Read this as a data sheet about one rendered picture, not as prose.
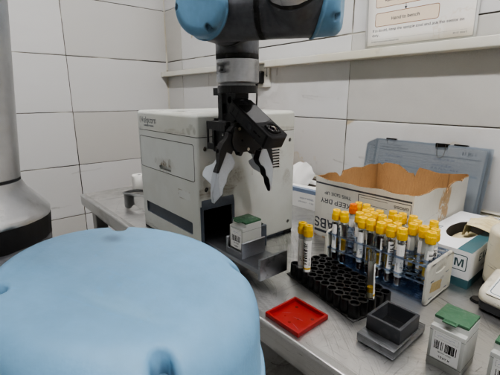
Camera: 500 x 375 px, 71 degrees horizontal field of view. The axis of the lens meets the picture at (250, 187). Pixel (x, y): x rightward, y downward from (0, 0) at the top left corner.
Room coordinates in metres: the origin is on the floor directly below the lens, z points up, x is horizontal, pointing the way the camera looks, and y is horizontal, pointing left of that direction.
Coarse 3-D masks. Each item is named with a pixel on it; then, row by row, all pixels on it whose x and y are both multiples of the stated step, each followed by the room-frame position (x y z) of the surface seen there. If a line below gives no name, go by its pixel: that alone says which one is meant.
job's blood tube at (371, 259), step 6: (372, 252) 0.49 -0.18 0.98; (372, 258) 0.49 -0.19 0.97; (372, 264) 0.49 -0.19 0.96; (372, 270) 0.49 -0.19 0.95; (372, 276) 0.49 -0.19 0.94; (366, 282) 0.50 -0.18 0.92; (372, 282) 0.49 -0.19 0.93; (366, 288) 0.50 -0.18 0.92; (372, 288) 0.49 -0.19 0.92; (366, 294) 0.50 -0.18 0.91; (372, 294) 0.49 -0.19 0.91
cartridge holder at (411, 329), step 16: (384, 304) 0.46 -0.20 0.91; (368, 320) 0.43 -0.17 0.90; (384, 320) 0.45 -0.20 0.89; (400, 320) 0.45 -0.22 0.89; (416, 320) 0.43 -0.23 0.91; (368, 336) 0.42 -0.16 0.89; (384, 336) 0.41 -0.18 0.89; (400, 336) 0.40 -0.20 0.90; (416, 336) 0.43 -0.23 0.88; (384, 352) 0.39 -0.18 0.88; (400, 352) 0.40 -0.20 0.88
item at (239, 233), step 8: (232, 224) 0.63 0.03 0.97; (240, 224) 0.62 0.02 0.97; (248, 224) 0.61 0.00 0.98; (256, 224) 0.63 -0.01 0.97; (232, 232) 0.63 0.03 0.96; (240, 232) 0.61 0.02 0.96; (248, 232) 0.61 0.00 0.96; (256, 232) 0.63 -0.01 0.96; (232, 240) 0.63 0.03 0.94; (240, 240) 0.61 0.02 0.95; (248, 240) 0.61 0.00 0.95; (232, 248) 0.63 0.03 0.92; (240, 248) 0.61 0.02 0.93
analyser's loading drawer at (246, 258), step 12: (216, 240) 0.69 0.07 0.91; (228, 240) 0.63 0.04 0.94; (252, 240) 0.61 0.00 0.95; (264, 240) 0.63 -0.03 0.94; (228, 252) 0.63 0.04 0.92; (240, 252) 0.60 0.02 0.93; (252, 252) 0.61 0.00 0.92; (264, 252) 0.63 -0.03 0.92; (276, 252) 0.58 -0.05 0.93; (240, 264) 0.60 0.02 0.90; (252, 264) 0.58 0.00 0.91; (264, 264) 0.56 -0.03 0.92; (276, 264) 0.58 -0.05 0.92; (264, 276) 0.56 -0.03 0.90
